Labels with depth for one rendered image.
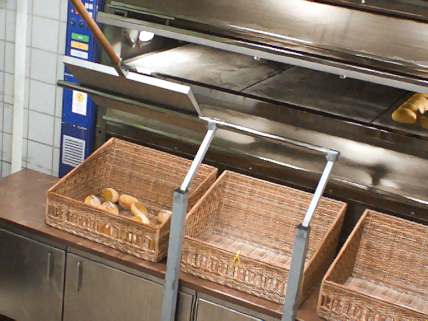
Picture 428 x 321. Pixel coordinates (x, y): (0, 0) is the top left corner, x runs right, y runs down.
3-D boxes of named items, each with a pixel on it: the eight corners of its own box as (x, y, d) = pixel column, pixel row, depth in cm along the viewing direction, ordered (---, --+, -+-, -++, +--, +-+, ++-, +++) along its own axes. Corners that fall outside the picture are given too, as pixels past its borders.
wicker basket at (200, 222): (217, 226, 371) (224, 167, 362) (338, 263, 350) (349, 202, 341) (164, 267, 329) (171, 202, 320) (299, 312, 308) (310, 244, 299)
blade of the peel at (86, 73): (186, 93, 307) (190, 86, 308) (62, 61, 327) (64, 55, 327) (211, 135, 339) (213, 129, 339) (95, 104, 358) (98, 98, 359)
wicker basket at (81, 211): (107, 191, 394) (112, 135, 385) (213, 225, 371) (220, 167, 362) (41, 224, 353) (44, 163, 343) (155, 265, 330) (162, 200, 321)
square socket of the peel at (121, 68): (118, 65, 308) (121, 58, 309) (109, 63, 309) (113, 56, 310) (127, 78, 316) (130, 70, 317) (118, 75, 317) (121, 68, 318)
